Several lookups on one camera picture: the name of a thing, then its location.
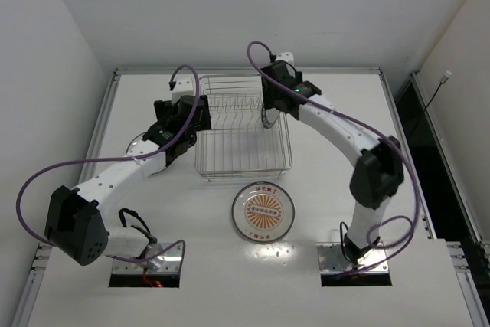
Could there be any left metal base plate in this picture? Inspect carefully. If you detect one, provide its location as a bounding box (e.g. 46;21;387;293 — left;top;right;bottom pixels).
112;240;186;276

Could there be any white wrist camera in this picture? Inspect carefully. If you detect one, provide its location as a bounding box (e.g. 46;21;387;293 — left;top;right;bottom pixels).
169;77;194;105
275;51;295;65

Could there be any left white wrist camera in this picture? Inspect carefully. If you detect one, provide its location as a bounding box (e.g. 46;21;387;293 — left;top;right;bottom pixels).
169;77;194;105

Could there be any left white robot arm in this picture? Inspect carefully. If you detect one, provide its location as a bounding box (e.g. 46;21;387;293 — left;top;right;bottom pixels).
44;95;211;266

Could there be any metal base plate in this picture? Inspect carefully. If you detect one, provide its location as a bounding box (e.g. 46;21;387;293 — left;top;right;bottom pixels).
112;240;186;276
317;242;389;276

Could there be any green rimmed plate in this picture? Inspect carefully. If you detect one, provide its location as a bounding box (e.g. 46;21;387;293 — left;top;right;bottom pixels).
260;106;281;129

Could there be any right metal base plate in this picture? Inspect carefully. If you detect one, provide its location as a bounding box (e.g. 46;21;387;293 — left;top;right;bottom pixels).
317;242;389;276

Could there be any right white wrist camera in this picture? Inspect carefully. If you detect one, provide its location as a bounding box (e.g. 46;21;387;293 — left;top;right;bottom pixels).
275;51;295;65

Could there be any metal wire dish rack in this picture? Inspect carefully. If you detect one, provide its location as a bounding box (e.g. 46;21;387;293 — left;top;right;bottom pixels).
195;74;292;182

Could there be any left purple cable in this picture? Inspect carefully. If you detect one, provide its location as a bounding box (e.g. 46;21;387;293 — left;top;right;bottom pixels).
15;64;204;264

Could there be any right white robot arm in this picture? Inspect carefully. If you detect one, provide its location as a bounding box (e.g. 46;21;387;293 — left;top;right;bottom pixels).
260;60;404;264

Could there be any orange sunburst plate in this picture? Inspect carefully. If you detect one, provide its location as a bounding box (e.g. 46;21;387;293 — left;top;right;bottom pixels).
231;181;296;244

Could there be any black wall cable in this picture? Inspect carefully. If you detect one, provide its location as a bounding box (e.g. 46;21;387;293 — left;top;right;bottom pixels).
403;70;452;140

